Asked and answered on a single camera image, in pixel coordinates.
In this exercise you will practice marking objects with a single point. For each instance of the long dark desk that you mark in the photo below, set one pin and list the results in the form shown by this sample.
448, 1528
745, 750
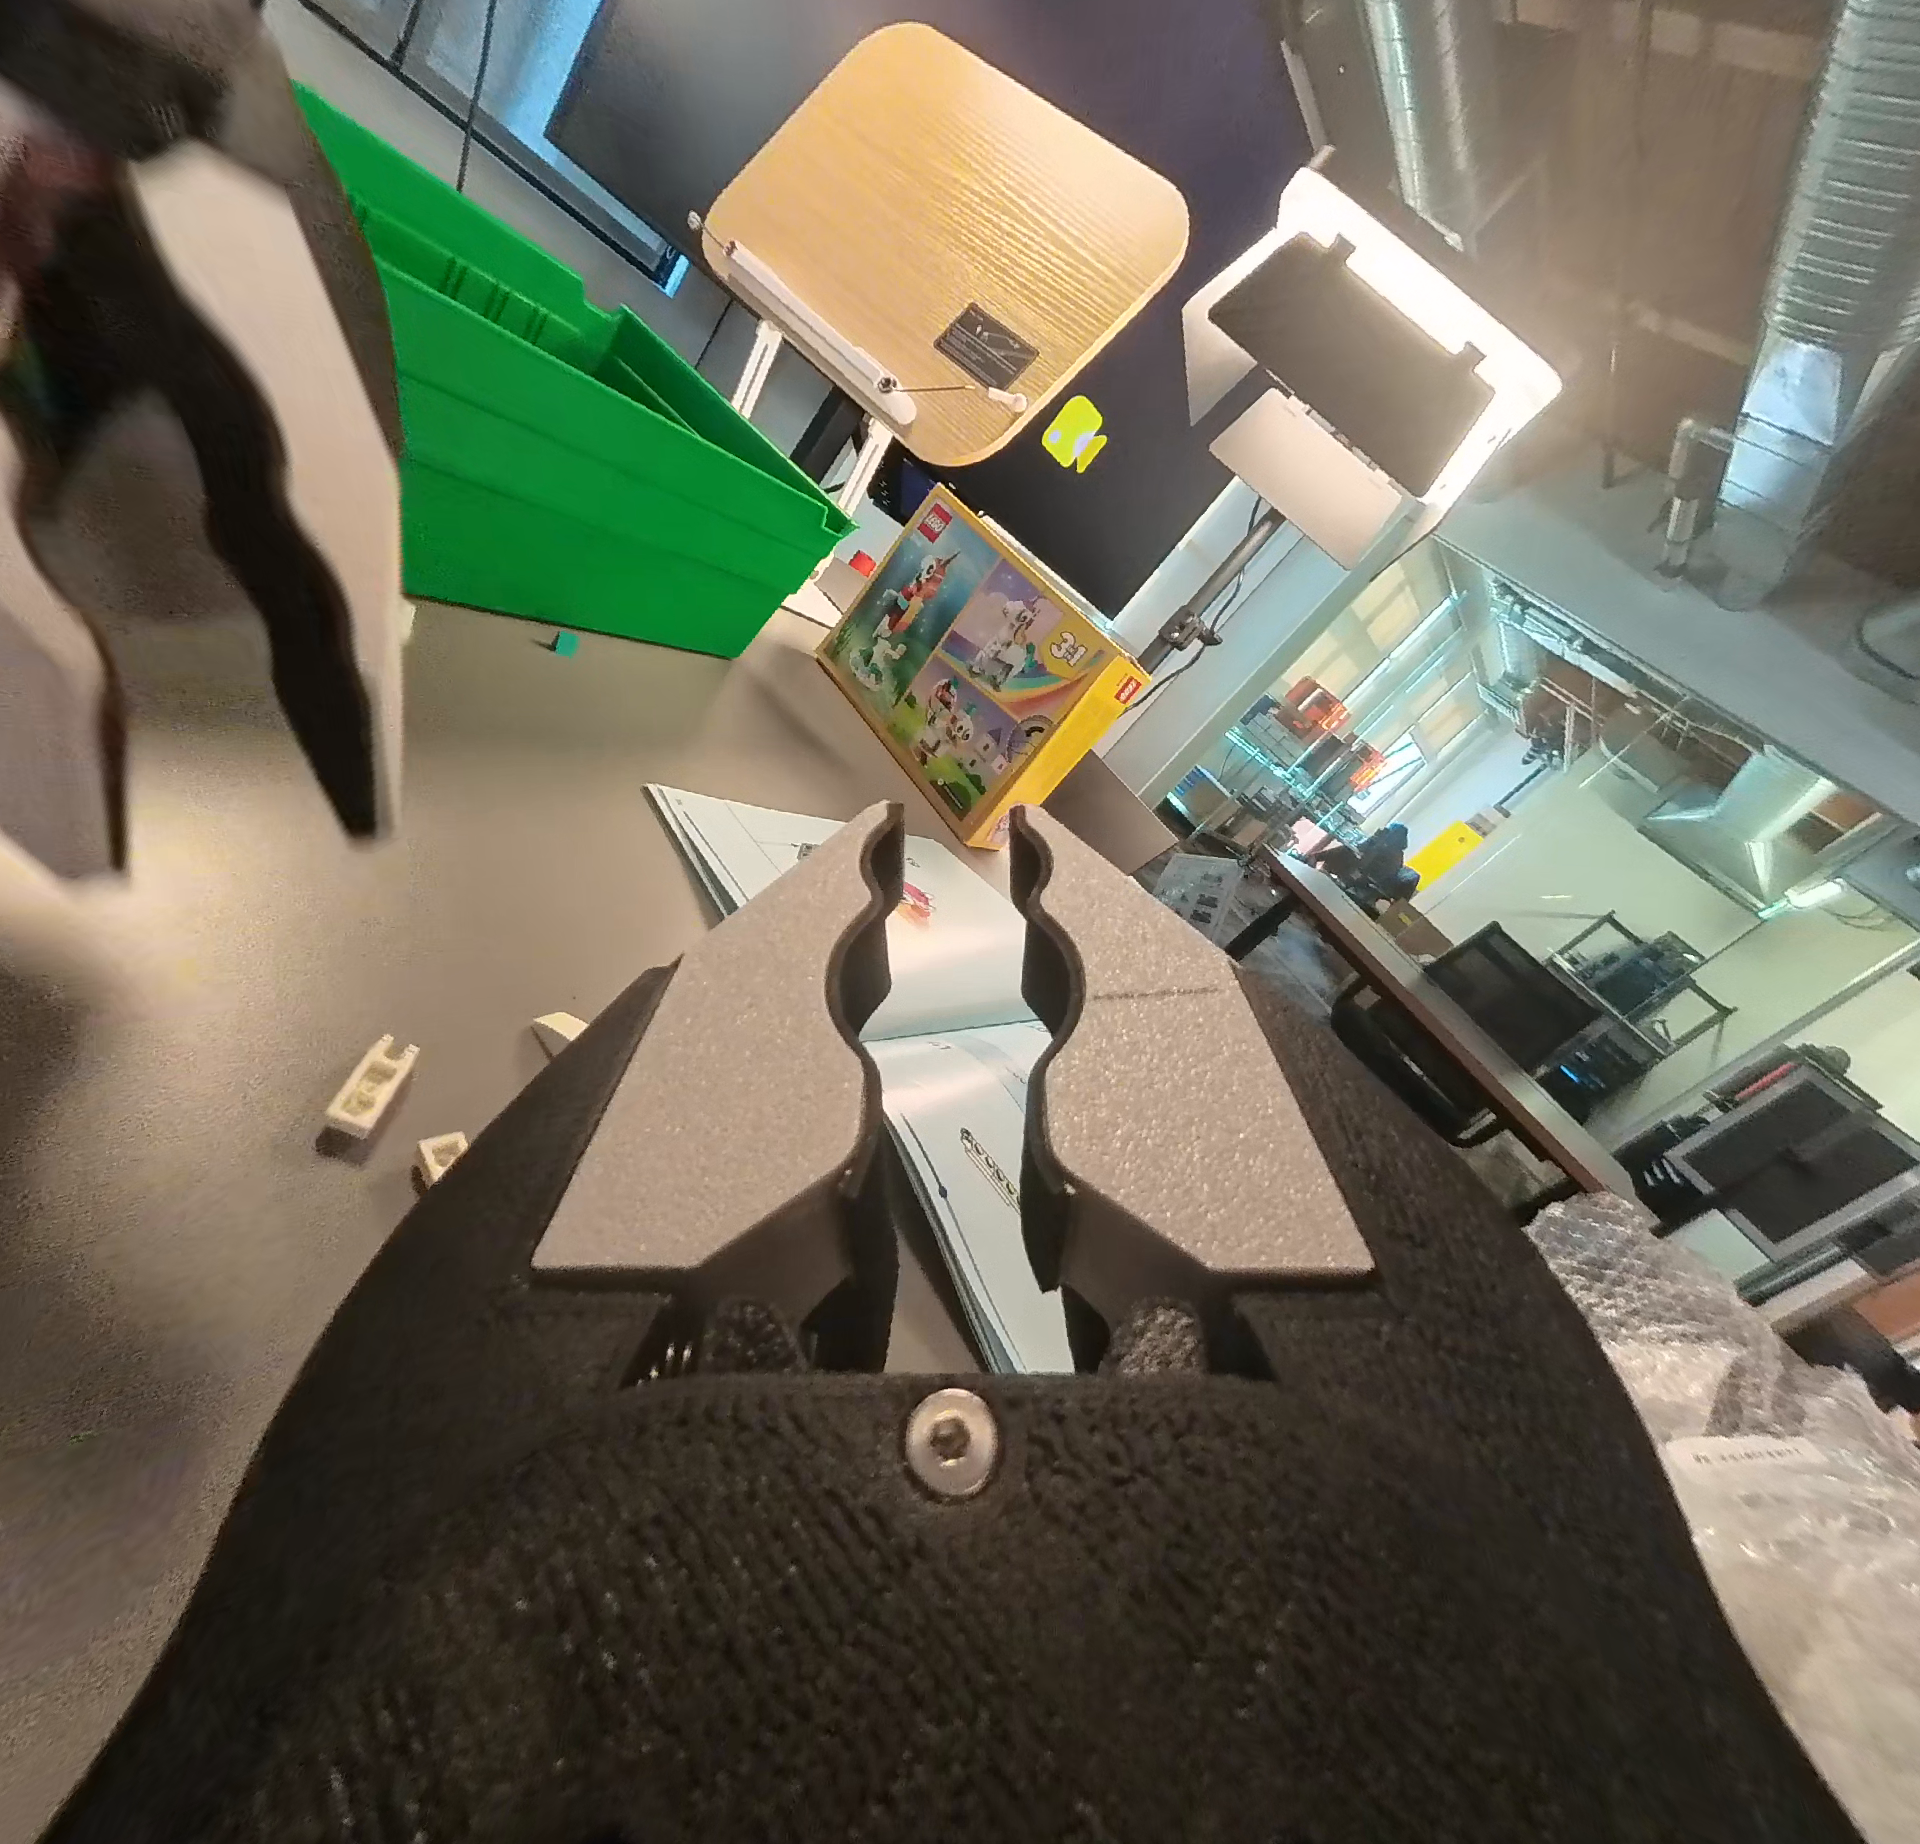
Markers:
1440, 1018

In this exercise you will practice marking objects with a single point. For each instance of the clear bubble wrap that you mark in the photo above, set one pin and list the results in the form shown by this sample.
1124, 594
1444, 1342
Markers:
1771, 1424

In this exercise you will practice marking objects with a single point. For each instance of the lego instruction booklet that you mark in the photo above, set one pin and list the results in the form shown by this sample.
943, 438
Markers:
961, 974

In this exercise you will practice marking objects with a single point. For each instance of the printed paper sheet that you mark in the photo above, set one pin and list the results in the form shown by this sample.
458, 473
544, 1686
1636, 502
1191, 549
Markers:
1215, 898

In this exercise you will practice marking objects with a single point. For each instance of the silver ventilation duct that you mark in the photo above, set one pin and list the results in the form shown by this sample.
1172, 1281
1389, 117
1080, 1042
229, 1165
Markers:
1440, 59
1844, 224

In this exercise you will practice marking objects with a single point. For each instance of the yellow lego set box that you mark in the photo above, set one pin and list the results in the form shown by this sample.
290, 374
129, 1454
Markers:
974, 658

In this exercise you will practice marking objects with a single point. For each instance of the yellow sticker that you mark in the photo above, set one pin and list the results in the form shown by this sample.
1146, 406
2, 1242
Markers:
1075, 437

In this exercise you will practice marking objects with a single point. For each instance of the white studio light panel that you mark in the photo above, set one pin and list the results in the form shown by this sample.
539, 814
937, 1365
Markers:
1500, 374

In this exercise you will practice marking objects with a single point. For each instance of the large dark display screen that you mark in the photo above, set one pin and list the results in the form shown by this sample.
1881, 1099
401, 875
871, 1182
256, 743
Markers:
1184, 59

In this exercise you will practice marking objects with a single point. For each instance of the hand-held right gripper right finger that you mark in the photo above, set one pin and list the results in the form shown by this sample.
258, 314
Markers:
1201, 1125

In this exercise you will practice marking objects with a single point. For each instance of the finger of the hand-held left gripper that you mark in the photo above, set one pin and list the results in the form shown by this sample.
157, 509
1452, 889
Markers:
44, 734
322, 419

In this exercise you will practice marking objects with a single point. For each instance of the black computer monitor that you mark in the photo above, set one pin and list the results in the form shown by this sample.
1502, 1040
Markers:
1508, 1005
1784, 1168

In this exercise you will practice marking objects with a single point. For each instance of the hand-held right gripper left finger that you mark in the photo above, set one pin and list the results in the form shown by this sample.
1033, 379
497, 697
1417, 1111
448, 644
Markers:
704, 1109

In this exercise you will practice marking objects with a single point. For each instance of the light green lego plate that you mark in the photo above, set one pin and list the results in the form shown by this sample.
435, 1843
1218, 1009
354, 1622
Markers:
369, 1095

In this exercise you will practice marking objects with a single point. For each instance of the black light stand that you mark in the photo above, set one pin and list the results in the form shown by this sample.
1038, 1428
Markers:
1222, 584

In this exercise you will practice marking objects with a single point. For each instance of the white lego clip piece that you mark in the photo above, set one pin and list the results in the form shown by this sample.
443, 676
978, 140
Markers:
443, 1157

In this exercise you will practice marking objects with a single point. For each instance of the wooden top side table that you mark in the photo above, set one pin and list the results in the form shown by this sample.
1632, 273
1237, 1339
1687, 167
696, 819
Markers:
961, 195

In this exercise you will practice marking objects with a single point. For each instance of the green plastic bin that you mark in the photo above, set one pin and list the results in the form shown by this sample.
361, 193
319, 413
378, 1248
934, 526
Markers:
570, 495

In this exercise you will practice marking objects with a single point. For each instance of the white smooth lego tile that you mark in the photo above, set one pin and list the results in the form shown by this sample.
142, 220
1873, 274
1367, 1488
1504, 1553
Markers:
558, 1030

